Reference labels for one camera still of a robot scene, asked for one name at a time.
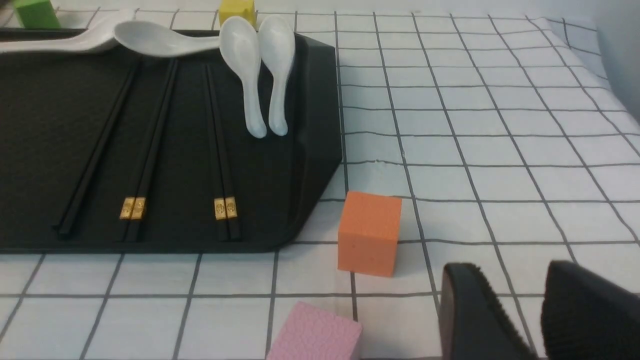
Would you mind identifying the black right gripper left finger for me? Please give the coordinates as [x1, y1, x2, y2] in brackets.
[439, 262, 538, 360]

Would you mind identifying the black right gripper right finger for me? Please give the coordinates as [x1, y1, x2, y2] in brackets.
[541, 260, 640, 360]

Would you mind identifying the orange cube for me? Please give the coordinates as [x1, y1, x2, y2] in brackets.
[337, 191, 402, 278]

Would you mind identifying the pink cube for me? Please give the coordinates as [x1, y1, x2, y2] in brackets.
[266, 301, 363, 360]

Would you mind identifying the white checkered tablecloth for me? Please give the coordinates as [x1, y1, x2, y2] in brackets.
[1, 0, 640, 360]

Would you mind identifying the black chopstick pair three right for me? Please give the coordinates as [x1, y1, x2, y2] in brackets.
[205, 64, 242, 242]

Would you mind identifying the black chopstick pair three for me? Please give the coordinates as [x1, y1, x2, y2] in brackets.
[201, 64, 229, 243]
[205, 64, 242, 242]

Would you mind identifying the black chopstick pair three left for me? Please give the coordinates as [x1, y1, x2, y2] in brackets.
[201, 64, 229, 243]

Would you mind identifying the white spoon far right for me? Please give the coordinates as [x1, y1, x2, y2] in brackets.
[258, 14, 296, 137]

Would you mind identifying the white spoon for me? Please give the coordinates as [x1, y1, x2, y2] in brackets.
[258, 14, 296, 137]
[113, 20, 220, 59]
[219, 16, 267, 139]
[0, 9, 136, 54]

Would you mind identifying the black chopstick pair two right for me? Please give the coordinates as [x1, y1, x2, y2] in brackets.
[127, 58, 179, 243]

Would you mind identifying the black chopstick pair two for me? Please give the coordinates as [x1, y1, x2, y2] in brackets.
[127, 58, 179, 243]
[118, 58, 175, 243]

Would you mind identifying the black chopstick pair two left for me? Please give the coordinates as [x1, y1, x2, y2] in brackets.
[118, 58, 175, 243]

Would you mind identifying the yellow cube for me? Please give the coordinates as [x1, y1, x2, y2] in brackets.
[218, 0, 257, 28]

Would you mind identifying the black plastic tray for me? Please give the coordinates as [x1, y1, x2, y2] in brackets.
[0, 34, 343, 254]

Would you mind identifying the white spoon far left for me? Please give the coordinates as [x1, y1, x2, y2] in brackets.
[0, 9, 136, 54]

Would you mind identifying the green cube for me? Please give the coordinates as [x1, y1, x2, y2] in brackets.
[11, 0, 61, 29]

